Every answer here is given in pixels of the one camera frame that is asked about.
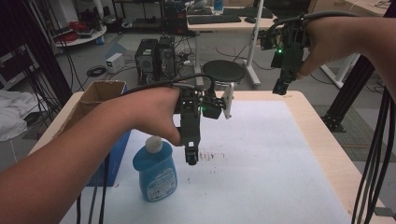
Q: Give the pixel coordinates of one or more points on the person's right hand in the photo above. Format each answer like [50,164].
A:
[330,40]

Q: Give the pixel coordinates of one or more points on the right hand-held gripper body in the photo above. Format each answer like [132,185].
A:
[291,43]

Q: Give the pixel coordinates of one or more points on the blue detergent bottle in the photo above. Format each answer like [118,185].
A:
[157,174]

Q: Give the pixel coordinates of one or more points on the black round stool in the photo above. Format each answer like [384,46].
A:
[223,71]

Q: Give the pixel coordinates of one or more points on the black computer tower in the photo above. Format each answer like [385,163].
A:
[166,56]
[145,60]

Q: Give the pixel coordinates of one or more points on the white table mat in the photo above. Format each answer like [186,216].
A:
[258,168]

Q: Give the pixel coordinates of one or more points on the person's left hand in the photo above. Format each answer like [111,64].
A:
[152,109]

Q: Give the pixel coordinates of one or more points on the blue drink bottle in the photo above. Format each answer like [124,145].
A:
[218,5]

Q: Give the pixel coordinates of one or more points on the black metal frame post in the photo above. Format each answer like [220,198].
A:
[348,90]

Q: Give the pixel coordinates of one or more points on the black keyboard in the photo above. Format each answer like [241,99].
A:
[214,19]
[246,12]

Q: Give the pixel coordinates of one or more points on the cardboard box with blue side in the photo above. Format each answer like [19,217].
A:
[93,96]

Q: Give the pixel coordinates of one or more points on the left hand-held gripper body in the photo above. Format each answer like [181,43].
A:
[190,124]

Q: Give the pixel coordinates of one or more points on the black computer mouse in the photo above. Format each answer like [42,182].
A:
[250,19]

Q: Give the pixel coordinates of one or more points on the white cloth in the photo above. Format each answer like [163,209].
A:
[14,113]

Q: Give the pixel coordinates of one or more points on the small white power unit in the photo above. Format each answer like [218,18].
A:
[115,62]

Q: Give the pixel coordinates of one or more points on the round white table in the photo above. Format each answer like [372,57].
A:
[84,39]

